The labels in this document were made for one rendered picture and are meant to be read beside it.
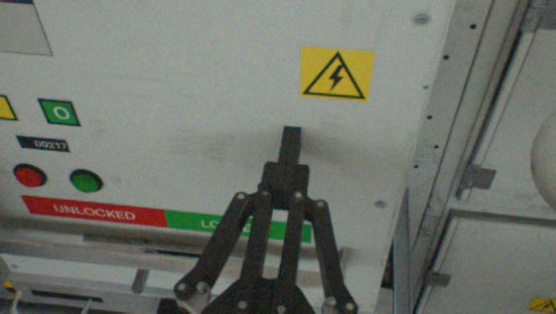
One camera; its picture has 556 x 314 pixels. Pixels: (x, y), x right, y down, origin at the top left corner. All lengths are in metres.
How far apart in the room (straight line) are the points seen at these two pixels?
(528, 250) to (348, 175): 0.63
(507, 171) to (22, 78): 0.69
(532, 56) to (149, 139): 0.49
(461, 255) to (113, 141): 0.74
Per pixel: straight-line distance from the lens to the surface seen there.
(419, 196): 1.00
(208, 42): 0.44
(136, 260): 0.64
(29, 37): 0.50
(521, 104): 0.84
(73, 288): 0.81
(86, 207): 0.66
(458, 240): 1.07
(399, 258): 0.89
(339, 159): 0.51
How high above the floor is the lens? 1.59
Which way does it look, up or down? 48 degrees down
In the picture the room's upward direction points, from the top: straight up
